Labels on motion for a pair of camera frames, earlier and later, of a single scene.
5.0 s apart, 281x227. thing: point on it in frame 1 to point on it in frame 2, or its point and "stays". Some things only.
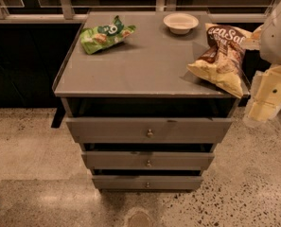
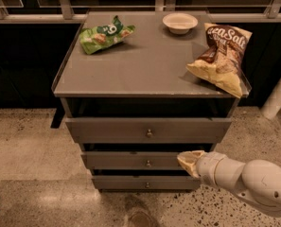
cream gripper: (277, 38) to (205, 166)
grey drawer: (147, 160) stays
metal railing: (71, 4) stays
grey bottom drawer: (148, 182) stays
